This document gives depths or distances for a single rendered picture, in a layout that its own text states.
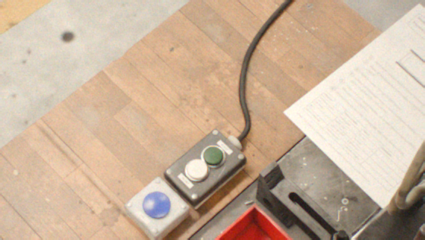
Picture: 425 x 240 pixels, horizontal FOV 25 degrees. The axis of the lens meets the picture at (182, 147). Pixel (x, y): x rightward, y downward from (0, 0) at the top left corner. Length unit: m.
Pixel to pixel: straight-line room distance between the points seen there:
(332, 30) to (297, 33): 0.05
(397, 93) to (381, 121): 0.06
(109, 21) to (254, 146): 1.26
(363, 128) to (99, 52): 1.25
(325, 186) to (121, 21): 1.32
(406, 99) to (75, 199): 0.52
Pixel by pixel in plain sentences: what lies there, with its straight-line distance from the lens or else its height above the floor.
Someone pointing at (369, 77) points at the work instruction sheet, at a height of 0.90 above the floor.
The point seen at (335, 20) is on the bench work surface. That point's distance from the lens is 1.56.
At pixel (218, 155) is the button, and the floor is 0.94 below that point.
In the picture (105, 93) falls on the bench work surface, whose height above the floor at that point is 0.90.
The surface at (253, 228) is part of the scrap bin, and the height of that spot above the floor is 0.90.
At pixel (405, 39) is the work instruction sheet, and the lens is 1.56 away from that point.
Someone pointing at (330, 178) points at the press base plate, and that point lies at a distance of 1.42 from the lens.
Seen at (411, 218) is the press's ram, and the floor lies 1.14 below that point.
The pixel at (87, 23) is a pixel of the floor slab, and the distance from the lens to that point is 2.63.
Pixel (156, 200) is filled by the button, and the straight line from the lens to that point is 1.36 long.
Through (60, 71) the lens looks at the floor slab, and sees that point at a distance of 2.57.
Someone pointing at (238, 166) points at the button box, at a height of 0.92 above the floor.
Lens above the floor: 2.19
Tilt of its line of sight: 64 degrees down
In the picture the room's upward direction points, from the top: 2 degrees counter-clockwise
